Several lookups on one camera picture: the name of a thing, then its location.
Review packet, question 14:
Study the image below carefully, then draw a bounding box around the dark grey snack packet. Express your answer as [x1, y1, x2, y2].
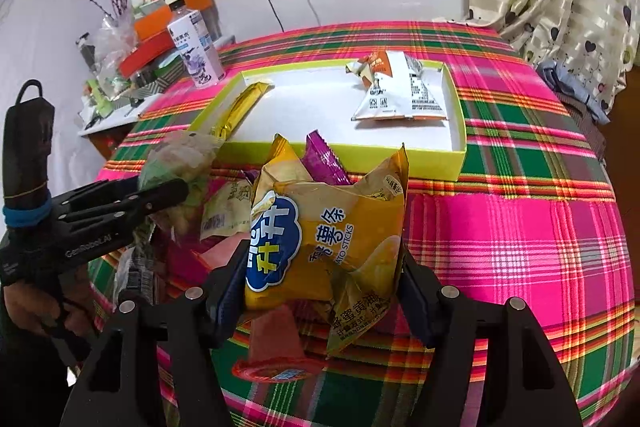
[113, 225, 157, 305]

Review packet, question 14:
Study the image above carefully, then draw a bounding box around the clear green nut bag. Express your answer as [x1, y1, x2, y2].
[138, 130, 224, 237]

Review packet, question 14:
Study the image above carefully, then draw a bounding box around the pale green snack packet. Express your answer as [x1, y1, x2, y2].
[200, 180, 252, 241]

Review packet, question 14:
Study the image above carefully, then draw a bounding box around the red lid jelly cup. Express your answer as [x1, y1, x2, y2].
[196, 232, 250, 271]
[232, 305, 326, 384]

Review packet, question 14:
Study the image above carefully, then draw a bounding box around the gold foil snack bar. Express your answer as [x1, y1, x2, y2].
[210, 82, 271, 141]

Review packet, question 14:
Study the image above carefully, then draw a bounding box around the purple foil snack packet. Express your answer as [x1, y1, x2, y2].
[302, 130, 350, 185]

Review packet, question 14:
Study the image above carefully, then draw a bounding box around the yellow potato sticks bag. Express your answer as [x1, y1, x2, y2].
[244, 135, 409, 355]

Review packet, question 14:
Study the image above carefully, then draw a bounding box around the white orange snack bag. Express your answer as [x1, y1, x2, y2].
[345, 51, 448, 121]

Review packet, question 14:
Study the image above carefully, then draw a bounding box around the left hand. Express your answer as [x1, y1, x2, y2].
[3, 265, 94, 336]

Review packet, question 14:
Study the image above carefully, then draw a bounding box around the white side shelf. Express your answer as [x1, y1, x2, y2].
[77, 93, 160, 136]

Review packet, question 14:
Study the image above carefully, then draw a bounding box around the grey striped box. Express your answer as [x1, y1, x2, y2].
[124, 55, 186, 100]

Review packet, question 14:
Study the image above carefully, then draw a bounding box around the red box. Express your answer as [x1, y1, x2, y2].
[118, 30, 175, 78]

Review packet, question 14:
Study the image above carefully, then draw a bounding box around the clear plastic bag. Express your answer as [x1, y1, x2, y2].
[91, 11, 137, 100]

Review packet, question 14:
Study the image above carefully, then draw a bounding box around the pink green plaid tablecloth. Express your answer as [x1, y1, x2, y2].
[86, 19, 637, 427]

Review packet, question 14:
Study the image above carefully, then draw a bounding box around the orange box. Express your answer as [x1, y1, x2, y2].
[132, 0, 215, 44]

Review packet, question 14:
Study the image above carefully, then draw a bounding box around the white drink bottle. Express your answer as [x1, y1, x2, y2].
[167, 0, 224, 88]

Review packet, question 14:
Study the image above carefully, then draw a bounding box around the yellow-green cardboard box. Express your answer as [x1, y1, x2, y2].
[190, 58, 468, 181]

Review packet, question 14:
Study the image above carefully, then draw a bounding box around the brown wooden wardrobe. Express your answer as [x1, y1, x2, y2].
[596, 63, 640, 228]

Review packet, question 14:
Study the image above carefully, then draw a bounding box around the blue grey cloth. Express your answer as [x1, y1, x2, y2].
[536, 60, 610, 124]

